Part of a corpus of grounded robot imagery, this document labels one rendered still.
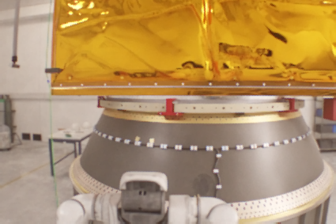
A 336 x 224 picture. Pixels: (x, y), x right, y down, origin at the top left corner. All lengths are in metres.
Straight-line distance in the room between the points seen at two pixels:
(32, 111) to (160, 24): 7.53
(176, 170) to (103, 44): 0.81
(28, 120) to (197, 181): 7.87
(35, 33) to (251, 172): 8.16
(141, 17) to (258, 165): 1.04
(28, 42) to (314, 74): 8.37
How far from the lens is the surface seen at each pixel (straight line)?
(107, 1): 1.53
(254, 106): 1.36
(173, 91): 1.38
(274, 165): 1.39
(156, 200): 0.66
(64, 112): 7.93
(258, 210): 1.28
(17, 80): 9.00
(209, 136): 1.29
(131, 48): 1.39
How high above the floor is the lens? 1.79
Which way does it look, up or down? 2 degrees down
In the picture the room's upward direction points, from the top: straight up
